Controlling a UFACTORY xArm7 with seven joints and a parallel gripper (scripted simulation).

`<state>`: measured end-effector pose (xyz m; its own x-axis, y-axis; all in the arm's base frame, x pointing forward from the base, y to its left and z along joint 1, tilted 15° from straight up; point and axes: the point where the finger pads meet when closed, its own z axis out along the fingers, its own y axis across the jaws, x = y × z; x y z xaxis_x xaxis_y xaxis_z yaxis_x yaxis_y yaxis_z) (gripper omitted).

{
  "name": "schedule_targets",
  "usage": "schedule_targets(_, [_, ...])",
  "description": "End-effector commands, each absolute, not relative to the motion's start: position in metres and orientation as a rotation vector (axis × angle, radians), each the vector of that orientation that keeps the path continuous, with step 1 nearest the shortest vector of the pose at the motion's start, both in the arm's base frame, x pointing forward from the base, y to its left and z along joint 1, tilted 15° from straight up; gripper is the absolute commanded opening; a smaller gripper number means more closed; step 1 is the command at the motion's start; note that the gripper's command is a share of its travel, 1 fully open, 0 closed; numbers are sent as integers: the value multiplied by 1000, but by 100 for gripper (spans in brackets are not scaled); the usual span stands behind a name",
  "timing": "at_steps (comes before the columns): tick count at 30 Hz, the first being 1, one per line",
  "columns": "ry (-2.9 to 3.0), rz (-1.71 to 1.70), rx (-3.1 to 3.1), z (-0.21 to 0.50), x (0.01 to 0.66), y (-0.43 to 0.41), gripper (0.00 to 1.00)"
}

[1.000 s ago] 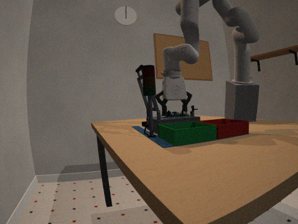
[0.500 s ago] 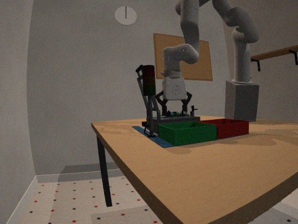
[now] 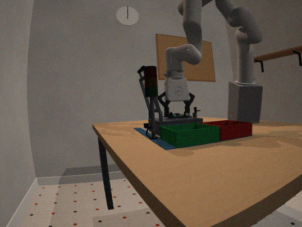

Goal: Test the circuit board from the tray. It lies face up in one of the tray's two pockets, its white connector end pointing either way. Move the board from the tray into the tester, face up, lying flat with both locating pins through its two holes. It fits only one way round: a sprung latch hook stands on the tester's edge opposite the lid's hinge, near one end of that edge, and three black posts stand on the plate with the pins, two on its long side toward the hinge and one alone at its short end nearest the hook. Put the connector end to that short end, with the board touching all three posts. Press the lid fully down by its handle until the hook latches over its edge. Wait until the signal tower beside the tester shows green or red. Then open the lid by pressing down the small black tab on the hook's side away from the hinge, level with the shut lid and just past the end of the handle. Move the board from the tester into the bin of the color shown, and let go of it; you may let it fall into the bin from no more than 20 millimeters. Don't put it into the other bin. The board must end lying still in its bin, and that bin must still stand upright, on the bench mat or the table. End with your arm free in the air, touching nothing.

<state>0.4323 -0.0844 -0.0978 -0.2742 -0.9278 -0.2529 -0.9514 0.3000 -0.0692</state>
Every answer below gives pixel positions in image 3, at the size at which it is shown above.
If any red open-top bin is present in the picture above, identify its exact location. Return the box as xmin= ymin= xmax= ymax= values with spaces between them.
xmin=200 ymin=120 xmax=252 ymax=141

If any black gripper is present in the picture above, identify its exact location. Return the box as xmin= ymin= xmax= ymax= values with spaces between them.
xmin=157 ymin=76 xmax=195 ymax=117

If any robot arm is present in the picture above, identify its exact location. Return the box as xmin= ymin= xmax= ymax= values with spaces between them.
xmin=163 ymin=0 xmax=263 ymax=86

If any green bin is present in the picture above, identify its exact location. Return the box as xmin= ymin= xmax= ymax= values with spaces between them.
xmin=160 ymin=123 xmax=219 ymax=148

